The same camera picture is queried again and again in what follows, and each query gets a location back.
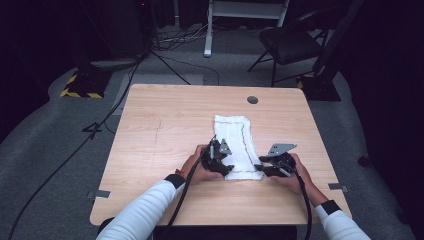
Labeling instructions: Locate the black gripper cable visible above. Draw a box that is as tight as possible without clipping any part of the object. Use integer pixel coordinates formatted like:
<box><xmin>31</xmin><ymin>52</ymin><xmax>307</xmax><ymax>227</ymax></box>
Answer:
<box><xmin>163</xmin><ymin>134</ymin><xmax>218</xmax><ymax>240</ymax></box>
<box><xmin>279</xmin><ymin>163</ymin><xmax>314</xmax><ymax>240</ymax></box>

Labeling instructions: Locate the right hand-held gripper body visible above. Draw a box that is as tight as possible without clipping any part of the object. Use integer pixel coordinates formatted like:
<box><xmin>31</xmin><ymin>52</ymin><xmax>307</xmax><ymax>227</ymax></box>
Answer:
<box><xmin>263</xmin><ymin>142</ymin><xmax>298</xmax><ymax>178</ymax></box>

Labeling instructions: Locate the bundle of floor cables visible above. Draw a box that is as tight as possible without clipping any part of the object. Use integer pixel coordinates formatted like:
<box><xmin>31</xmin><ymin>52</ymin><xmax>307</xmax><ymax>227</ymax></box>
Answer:
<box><xmin>152</xmin><ymin>23</ymin><xmax>218</xmax><ymax>53</ymax></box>

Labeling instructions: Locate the white towel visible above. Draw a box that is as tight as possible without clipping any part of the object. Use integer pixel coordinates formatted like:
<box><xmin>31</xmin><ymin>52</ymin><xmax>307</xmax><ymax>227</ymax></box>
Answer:
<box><xmin>212</xmin><ymin>114</ymin><xmax>266</xmax><ymax>182</ymax></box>

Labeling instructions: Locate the long black floor cable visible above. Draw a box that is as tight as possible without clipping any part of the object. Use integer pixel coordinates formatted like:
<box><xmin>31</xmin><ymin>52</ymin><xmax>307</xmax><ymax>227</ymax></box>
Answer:
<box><xmin>6</xmin><ymin>58</ymin><xmax>144</xmax><ymax>240</ymax></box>

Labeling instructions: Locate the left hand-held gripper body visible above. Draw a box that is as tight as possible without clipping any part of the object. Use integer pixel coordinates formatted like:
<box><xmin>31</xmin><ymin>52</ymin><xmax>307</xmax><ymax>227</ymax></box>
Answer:
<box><xmin>200</xmin><ymin>138</ymin><xmax>233</xmax><ymax>174</ymax></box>

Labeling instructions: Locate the grey tape strip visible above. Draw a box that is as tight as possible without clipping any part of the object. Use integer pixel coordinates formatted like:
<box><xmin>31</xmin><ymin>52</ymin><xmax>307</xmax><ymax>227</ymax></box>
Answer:
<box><xmin>86</xmin><ymin>189</ymin><xmax>112</xmax><ymax>200</ymax></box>
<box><xmin>327</xmin><ymin>182</ymin><xmax>350</xmax><ymax>194</ymax></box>

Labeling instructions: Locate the black stand with striped base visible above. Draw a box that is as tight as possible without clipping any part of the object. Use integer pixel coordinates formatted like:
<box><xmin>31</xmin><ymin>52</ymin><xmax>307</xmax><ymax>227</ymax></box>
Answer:
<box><xmin>59</xmin><ymin>64</ymin><xmax>114</xmax><ymax>100</ymax></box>
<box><xmin>295</xmin><ymin>0</ymin><xmax>365</xmax><ymax>103</ymax></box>

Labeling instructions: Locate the small black floor object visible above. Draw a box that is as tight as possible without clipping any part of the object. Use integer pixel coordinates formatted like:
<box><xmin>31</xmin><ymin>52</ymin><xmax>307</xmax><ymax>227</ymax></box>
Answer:
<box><xmin>357</xmin><ymin>154</ymin><xmax>372</xmax><ymax>168</ymax></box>

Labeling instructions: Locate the thin black floor cable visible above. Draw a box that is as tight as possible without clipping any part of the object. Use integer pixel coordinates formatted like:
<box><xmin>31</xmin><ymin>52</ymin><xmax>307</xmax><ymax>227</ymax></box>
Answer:
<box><xmin>149</xmin><ymin>49</ymin><xmax>222</xmax><ymax>87</ymax></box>

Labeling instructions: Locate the person's left hand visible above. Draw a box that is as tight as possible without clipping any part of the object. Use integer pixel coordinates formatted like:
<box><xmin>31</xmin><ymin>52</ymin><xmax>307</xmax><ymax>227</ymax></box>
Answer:
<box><xmin>180</xmin><ymin>143</ymin><xmax>225</xmax><ymax>186</ymax></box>

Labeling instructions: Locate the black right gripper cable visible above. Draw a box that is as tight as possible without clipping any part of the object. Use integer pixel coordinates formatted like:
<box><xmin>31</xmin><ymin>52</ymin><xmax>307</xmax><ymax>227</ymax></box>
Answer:
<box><xmin>279</xmin><ymin>163</ymin><xmax>314</xmax><ymax>240</ymax></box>

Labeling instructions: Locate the black folding chair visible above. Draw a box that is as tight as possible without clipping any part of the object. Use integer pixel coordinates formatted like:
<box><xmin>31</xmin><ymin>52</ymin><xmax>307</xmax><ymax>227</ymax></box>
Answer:
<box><xmin>246</xmin><ymin>9</ymin><xmax>330</xmax><ymax>88</ymax></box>

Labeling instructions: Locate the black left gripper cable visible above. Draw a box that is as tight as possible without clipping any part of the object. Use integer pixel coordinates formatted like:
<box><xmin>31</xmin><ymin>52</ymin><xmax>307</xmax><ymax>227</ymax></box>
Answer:
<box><xmin>163</xmin><ymin>134</ymin><xmax>218</xmax><ymax>240</ymax></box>

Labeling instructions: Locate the person's right hand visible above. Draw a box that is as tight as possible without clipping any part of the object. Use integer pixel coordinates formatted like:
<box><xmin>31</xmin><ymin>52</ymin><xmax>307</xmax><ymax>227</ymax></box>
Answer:
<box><xmin>269</xmin><ymin>153</ymin><xmax>330</xmax><ymax>208</ymax></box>

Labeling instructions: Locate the white desk frame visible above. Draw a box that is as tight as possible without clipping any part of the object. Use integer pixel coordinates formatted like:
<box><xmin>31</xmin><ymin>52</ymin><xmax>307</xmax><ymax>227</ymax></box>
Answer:
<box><xmin>202</xmin><ymin>0</ymin><xmax>291</xmax><ymax>59</ymax></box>

